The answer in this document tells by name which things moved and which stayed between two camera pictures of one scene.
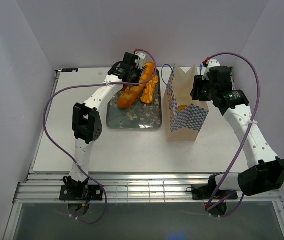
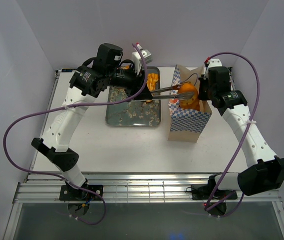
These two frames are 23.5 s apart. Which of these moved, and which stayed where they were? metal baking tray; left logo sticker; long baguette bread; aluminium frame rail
Moved: long baguette bread
Stayed: metal baking tray; aluminium frame rail; left logo sticker
